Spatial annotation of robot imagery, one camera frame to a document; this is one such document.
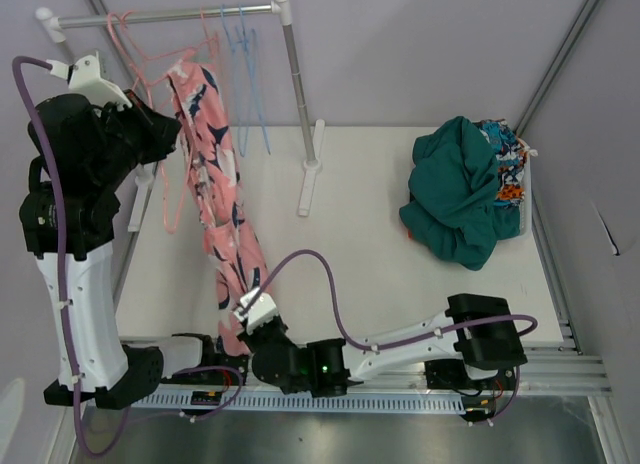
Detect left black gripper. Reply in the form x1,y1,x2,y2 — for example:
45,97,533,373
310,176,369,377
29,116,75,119
90,87,179,189

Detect pink wire hanger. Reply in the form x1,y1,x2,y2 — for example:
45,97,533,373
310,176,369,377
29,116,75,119
107,13,232,236
200,9,221,71

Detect pink patterned shorts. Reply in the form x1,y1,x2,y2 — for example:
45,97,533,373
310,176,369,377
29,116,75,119
167,58,268,357

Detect blue wire hanger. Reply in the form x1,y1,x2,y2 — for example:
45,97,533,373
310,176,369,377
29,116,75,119
240,12,271,155
220,5,248,157

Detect teal shorts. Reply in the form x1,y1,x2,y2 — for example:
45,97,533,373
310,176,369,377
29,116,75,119
399,116,520,271

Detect blue patterned shorts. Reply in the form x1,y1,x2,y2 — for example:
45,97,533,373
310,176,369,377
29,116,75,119
474,119,529,208

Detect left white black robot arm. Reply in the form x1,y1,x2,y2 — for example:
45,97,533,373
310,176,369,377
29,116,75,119
19,91,217,410

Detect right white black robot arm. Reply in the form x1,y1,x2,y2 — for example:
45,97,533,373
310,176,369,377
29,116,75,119
234,292,527,398

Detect metal clothes rack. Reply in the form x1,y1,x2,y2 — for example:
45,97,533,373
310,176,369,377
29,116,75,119
34,0,325,218

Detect white plastic basket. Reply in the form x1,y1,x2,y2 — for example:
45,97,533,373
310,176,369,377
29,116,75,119
517,150,533,238

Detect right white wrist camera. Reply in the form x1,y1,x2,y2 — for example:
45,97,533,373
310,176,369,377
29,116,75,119
233,288,279,334

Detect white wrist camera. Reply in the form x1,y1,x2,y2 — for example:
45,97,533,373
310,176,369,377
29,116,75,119
233,288,279,334
46,51,132,110

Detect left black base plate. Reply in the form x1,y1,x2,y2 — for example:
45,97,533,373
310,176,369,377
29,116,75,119
200,336,249,386

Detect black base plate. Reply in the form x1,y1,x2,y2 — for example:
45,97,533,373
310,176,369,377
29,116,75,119
200,336,249,386
424,359,515,397

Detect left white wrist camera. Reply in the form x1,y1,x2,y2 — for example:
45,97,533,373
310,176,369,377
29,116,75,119
46,51,132,110

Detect white slotted cable duct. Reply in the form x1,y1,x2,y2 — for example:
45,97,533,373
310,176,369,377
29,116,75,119
134,389,465,415

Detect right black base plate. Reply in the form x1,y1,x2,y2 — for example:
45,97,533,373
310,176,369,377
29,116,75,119
424,359,515,397

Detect aluminium mounting rail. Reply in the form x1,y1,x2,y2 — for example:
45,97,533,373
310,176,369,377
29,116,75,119
117,339,614,398

